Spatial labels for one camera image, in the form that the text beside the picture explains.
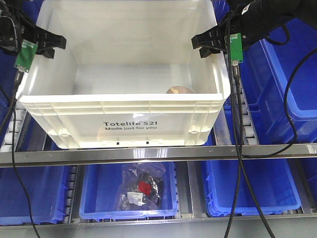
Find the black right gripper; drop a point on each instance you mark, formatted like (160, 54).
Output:
(253, 19)

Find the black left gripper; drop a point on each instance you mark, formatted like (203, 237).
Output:
(16, 25)

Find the pink plush dinosaur toy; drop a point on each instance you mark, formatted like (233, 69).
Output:
(179, 90)

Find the white Totelife plastic crate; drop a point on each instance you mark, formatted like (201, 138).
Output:
(108, 87)

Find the left green circuit board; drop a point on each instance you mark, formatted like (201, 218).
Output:
(25, 56)

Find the green circuit board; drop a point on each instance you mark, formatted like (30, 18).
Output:
(25, 56)
(236, 53)

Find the left white roller track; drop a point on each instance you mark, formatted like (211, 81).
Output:
(15, 133)

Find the white roller track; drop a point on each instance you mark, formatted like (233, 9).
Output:
(242, 122)
(71, 206)
(15, 133)

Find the large blue bin right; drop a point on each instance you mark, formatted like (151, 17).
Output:
(265, 72)

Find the right white roller track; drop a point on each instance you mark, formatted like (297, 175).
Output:
(242, 122)

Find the lower white roller track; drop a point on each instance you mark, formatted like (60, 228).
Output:
(71, 206)

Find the blue bin lower left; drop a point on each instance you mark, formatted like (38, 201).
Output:
(47, 188)

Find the blue bin lower middle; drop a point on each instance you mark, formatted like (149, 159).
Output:
(100, 186)

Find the blue bin lower right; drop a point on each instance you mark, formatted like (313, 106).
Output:
(271, 181)

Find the clear bag of parts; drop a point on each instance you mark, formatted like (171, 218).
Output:
(141, 188)

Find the steel shelf front rail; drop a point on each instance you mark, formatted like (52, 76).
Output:
(154, 154)

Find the steel shelf rail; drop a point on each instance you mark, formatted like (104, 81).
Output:
(165, 221)
(154, 154)

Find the lower steel shelf rail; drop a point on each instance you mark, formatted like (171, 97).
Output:
(165, 221)

